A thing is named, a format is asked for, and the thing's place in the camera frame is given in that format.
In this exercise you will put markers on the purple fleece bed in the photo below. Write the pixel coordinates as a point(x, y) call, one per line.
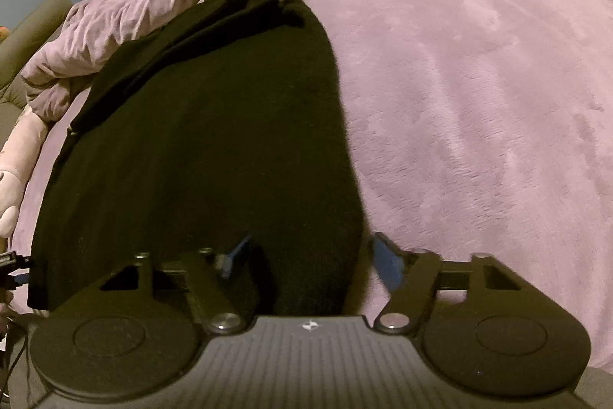
point(479, 102)

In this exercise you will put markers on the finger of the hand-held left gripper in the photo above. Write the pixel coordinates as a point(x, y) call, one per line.
point(14, 267)

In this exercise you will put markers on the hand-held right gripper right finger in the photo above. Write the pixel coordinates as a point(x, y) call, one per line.
point(389, 263)

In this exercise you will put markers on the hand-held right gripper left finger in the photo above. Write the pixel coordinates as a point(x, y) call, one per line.
point(234, 258)

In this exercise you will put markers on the pink plush toy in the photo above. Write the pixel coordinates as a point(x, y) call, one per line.
point(19, 160)

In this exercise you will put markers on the olive green headboard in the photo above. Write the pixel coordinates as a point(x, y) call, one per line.
point(28, 49)

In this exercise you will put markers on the black short-sleeved knit shirt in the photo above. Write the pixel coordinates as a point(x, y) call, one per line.
point(206, 140)

